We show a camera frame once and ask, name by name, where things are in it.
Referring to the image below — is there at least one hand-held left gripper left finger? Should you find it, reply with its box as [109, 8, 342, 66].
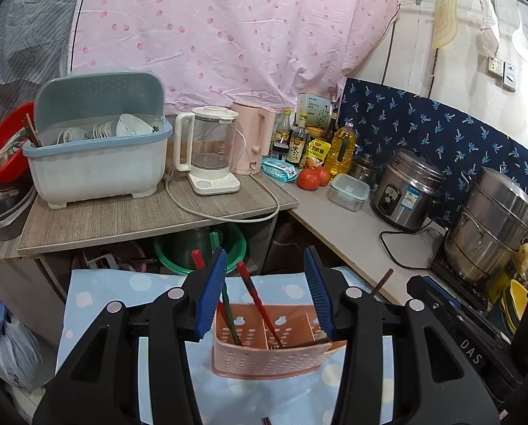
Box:
[33, 247, 228, 425]

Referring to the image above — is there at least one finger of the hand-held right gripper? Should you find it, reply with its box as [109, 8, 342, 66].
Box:
[406, 274, 466, 316]

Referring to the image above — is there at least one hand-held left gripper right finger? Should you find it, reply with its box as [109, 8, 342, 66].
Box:
[303, 246, 499, 425]

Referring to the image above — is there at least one green chopstick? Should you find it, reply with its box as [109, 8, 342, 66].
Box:
[220, 282, 244, 347]

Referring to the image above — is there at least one red chopstick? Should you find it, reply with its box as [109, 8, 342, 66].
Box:
[236, 261, 286, 349]
[191, 250, 237, 346]

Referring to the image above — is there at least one pink perforated utensil holder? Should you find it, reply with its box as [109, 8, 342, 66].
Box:
[211, 302, 348, 380]

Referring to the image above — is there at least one black induction cooker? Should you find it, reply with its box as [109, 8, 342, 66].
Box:
[429, 256, 495, 311]

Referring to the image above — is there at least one green plastic basin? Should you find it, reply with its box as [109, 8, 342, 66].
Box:
[153, 223, 249, 274]

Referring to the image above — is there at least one yellow bowls stack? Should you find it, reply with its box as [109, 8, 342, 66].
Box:
[495, 278, 528, 334]

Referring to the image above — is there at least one steel steamer pot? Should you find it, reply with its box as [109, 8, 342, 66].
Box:
[444, 167, 528, 287]

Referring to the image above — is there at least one yellow sponge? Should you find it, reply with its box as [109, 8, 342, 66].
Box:
[512, 242, 528, 276]

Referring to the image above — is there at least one blue planet print tablecloth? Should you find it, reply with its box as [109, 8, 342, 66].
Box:
[55, 266, 407, 425]

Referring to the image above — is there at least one steel rice cooker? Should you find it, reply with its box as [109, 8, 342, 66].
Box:
[369, 148, 446, 232]

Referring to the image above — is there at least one clear glass food container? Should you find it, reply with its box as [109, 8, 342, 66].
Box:
[327, 173, 371, 212]

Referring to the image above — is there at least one grey wood-grain counter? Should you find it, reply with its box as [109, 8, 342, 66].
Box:
[17, 172, 300, 258]

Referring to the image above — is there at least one blue wet wipes pack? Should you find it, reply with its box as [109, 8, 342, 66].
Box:
[260, 157, 301, 183]

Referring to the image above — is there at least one small steel pot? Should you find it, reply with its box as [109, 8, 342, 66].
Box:
[348, 152, 382, 191]

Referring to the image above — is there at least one white glass electric kettle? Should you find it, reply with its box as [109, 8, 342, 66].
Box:
[174, 105, 243, 196]

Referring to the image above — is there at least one yellow seasoning packet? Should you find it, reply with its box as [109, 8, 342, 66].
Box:
[300, 137, 334, 170]

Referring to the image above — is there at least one yellow cooking oil bottle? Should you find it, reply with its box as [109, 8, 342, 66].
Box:
[323, 121, 358, 180]

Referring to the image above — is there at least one dark labelled sauce bottle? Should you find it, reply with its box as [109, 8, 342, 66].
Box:
[287, 117, 309, 165]

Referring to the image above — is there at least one pink electric kettle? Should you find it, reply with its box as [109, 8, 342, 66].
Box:
[230, 100, 277, 176]

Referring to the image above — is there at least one navy printed cloth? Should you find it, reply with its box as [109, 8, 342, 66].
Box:
[336, 77, 528, 240]

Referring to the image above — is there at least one grey-blue dish drainer box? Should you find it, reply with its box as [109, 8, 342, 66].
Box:
[22, 72, 174, 209]

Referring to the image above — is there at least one white ceramic bowl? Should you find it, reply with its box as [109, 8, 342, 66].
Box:
[115, 113, 154, 138]

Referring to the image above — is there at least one white and green carton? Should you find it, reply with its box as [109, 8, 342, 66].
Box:
[296, 92, 334, 129]

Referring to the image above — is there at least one black pan with lid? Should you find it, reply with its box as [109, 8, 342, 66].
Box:
[0, 183, 37, 242]

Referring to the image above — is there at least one red plastic basin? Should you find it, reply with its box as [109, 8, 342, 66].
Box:
[0, 101, 37, 183]

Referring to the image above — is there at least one pink dotted curtain cloth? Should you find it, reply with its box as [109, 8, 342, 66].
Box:
[71, 0, 402, 118]

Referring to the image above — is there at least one white hanging plastic bag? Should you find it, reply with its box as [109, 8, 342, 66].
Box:
[475, 0, 502, 56]

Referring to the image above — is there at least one yellow hanging cutting board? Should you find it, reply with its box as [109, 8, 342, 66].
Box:
[431, 0, 460, 51]

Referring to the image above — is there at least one grey striped cloth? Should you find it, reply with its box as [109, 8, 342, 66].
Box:
[0, 0, 90, 143]

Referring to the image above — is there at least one black power cable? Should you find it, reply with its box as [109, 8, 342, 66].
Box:
[378, 225, 447, 272]

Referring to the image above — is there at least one white kettle cable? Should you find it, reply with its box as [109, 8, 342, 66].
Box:
[164, 159, 294, 222]

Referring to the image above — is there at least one white wall switch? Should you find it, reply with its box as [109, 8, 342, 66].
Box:
[502, 61, 518, 92]

